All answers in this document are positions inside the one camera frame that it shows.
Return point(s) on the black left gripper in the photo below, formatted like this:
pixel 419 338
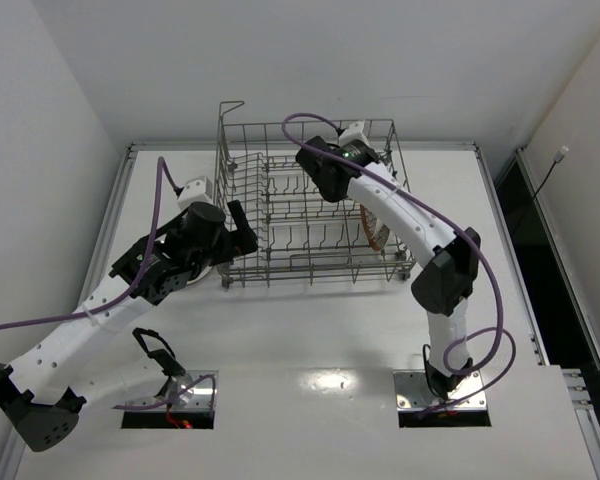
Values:
pixel 237 226

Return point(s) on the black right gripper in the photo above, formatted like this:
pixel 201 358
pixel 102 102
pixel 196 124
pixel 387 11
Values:
pixel 375 156

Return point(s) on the white plate orange sunburst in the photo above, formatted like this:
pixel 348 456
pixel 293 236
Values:
pixel 202 272

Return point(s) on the floral plate brown rim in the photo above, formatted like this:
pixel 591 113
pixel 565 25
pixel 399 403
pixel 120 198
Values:
pixel 376 232

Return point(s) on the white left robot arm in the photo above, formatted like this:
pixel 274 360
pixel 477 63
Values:
pixel 41 393

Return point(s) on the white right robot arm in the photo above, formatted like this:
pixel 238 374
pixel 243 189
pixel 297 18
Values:
pixel 448 264

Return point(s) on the grey wire dish rack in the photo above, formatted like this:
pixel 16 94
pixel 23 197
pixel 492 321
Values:
pixel 300 235

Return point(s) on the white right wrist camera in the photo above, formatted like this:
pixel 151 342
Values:
pixel 354 132

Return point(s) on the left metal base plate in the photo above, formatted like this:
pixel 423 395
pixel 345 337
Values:
pixel 193 392

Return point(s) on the metal base plate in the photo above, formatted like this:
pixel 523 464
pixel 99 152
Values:
pixel 414 395
pixel 193 392

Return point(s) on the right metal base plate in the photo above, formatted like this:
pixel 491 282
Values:
pixel 414 395

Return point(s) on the black wall cable white plug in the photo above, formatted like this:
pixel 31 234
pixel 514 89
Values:
pixel 556 160

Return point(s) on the aluminium frame rail right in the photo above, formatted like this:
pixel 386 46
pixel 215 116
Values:
pixel 567 334

